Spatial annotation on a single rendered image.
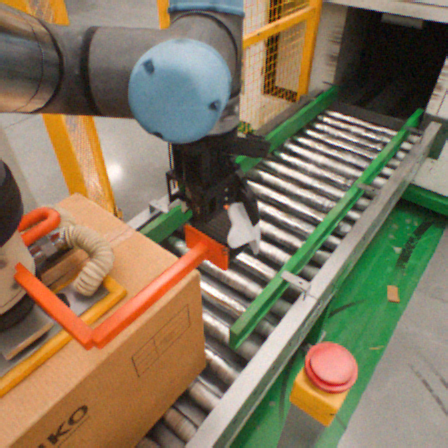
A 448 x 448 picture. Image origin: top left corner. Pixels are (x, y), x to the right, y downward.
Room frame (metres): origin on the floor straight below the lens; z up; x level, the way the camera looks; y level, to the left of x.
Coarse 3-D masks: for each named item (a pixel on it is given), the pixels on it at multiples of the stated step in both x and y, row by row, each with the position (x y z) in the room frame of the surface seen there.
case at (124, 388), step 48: (144, 240) 0.56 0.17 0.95; (48, 288) 0.43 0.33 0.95; (192, 288) 0.45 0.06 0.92; (144, 336) 0.35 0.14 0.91; (192, 336) 0.44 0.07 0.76; (48, 384) 0.25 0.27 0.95; (96, 384) 0.27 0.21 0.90; (144, 384) 0.33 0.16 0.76; (0, 432) 0.18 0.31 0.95; (48, 432) 0.20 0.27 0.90; (96, 432) 0.24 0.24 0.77; (144, 432) 0.30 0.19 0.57
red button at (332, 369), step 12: (312, 348) 0.26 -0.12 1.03; (324, 348) 0.26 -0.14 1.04; (336, 348) 0.26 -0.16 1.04; (312, 360) 0.24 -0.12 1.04; (324, 360) 0.24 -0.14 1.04; (336, 360) 0.24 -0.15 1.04; (348, 360) 0.24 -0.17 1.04; (312, 372) 0.23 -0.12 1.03; (324, 372) 0.22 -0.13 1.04; (336, 372) 0.22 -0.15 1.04; (348, 372) 0.22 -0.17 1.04; (324, 384) 0.21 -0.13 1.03; (336, 384) 0.21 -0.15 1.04; (348, 384) 0.21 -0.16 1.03
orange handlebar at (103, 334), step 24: (24, 216) 0.48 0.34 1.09; (48, 216) 0.48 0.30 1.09; (24, 240) 0.42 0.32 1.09; (192, 264) 0.37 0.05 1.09; (24, 288) 0.33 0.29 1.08; (144, 288) 0.33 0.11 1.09; (168, 288) 0.33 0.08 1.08; (48, 312) 0.29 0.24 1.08; (72, 312) 0.29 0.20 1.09; (120, 312) 0.28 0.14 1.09; (72, 336) 0.25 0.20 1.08; (96, 336) 0.25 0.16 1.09
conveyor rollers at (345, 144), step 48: (288, 144) 1.59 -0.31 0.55; (336, 144) 1.61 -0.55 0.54; (384, 144) 1.64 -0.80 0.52; (288, 192) 1.26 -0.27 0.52; (336, 192) 1.23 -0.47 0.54; (288, 240) 0.95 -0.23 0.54; (336, 240) 0.95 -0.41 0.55; (240, 288) 0.75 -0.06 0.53; (288, 288) 0.74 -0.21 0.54; (192, 384) 0.42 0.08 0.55; (192, 432) 0.31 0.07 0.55
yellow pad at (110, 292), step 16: (64, 288) 0.41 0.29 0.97; (112, 288) 0.42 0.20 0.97; (80, 304) 0.38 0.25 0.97; (96, 304) 0.38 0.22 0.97; (112, 304) 0.39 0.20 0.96; (48, 336) 0.32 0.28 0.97; (64, 336) 0.32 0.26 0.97; (0, 352) 0.29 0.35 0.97; (32, 352) 0.29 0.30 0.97; (48, 352) 0.29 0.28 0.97; (0, 368) 0.26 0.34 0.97; (16, 368) 0.26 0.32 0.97; (32, 368) 0.27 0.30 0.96; (0, 384) 0.24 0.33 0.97; (16, 384) 0.25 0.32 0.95
